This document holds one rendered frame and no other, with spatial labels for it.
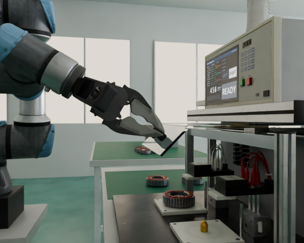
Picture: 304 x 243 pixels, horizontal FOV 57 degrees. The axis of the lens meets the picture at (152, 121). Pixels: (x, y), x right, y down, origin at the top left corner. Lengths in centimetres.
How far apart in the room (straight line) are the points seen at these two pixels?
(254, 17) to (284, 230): 180
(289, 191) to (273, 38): 35
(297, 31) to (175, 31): 517
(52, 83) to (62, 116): 491
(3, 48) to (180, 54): 532
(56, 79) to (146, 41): 519
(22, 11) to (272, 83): 74
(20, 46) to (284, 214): 59
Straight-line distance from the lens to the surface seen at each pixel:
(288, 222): 66
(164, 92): 559
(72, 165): 552
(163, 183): 139
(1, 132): 101
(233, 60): 91
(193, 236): 77
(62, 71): 55
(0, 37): 58
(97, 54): 555
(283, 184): 63
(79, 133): 544
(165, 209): 96
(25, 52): 56
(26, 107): 99
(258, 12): 229
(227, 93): 93
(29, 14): 98
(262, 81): 76
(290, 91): 75
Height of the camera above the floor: 108
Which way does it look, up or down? level
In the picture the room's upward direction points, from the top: straight up
